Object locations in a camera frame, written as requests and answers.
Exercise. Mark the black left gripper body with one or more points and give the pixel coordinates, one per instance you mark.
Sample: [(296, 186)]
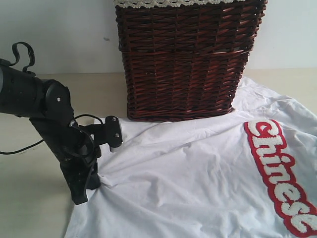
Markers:
[(77, 151)]

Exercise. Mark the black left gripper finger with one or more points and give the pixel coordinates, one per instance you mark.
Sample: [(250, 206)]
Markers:
[(77, 183), (93, 181)]

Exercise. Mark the white t-shirt red patch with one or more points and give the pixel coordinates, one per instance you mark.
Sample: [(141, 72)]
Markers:
[(251, 173)]

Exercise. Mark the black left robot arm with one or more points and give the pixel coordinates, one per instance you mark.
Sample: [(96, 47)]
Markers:
[(47, 105)]

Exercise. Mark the dark brown wicker basket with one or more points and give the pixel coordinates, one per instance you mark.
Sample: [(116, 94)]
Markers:
[(183, 63)]

